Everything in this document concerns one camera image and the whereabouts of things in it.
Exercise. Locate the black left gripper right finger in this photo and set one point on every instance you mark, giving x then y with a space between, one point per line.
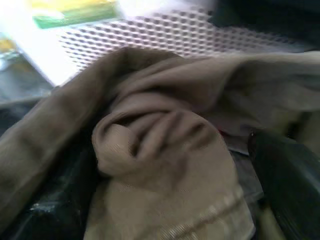
292 190

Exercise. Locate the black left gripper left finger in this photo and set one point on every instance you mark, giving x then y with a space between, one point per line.
57 220

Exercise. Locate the white tumble dryer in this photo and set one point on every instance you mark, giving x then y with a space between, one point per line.
50 50

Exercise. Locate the brown trousers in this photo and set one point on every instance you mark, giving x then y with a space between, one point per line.
162 162

